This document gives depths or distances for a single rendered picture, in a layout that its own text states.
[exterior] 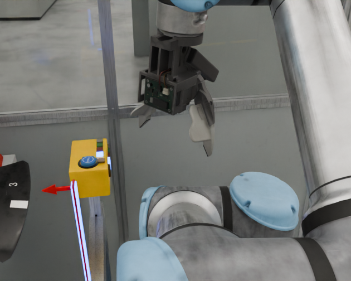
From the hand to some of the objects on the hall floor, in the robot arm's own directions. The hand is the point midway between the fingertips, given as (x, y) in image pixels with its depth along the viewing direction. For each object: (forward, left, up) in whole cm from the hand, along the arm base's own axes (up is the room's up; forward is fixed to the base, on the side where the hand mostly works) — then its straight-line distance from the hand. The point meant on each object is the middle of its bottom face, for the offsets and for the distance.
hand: (175, 140), depth 76 cm
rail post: (+20, -37, -131) cm, 138 cm away
